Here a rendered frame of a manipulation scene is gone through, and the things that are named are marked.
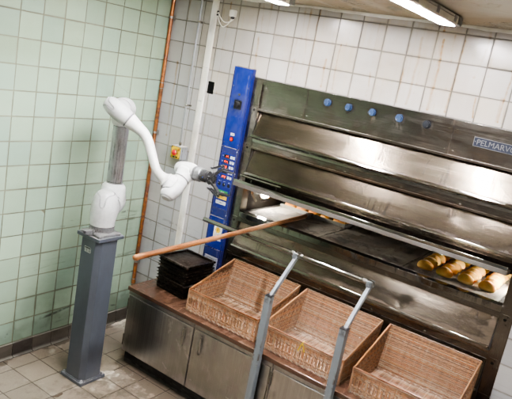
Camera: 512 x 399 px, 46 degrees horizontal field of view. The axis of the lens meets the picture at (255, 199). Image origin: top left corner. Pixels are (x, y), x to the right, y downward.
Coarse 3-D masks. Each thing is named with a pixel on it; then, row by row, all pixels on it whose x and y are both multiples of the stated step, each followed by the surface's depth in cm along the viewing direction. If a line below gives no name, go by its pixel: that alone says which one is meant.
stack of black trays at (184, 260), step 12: (180, 252) 426; (192, 252) 428; (168, 264) 407; (180, 264) 398; (192, 264) 406; (204, 264) 408; (156, 276) 414; (168, 276) 408; (180, 276) 401; (192, 276) 402; (204, 276) 411; (168, 288) 409; (180, 288) 402
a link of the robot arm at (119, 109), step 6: (108, 102) 356; (114, 102) 356; (120, 102) 358; (126, 102) 364; (108, 108) 356; (114, 108) 355; (120, 108) 356; (126, 108) 358; (108, 114) 359; (114, 114) 356; (120, 114) 356; (126, 114) 356; (120, 120) 357; (126, 120) 357
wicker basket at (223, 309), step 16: (224, 272) 413; (240, 272) 415; (256, 272) 409; (192, 288) 385; (208, 288) 402; (224, 288) 419; (240, 288) 413; (256, 288) 406; (272, 288) 401; (288, 288) 395; (192, 304) 384; (208, 304) 377; (224, 304) 369; (240, 304) 410; (256, 304) 405; (208, 320) 377; (224, 320) 381; (240, 320) 363; (256, 320) 356
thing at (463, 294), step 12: (240, 216) 418; (252, 216) 412; (276, 228) 401; (288, 228) 397; (312, 240) 386; (324, 240) 386; (336, 252) 377; (348, 252) 372; (360, 252) 374; (372, 264) 364; (384, 264) 360; (408, 276) 352; (420, 276) 348; (444, 288) 340; (456, 288) 338; (468, 300) 333; (480, 300) 329; (492, 300) 329
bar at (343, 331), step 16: (224, 224) 380; (256, 240) 365; (304, 256) 347; (288, 272) 347; (336, 272) 337; (368, 288) 325; (272, 304) 340; (352, 320) 317; (256, 336) 344; (256, 352) 345; (336, 352) 315; (256, 368) 346; (336, 368) 316
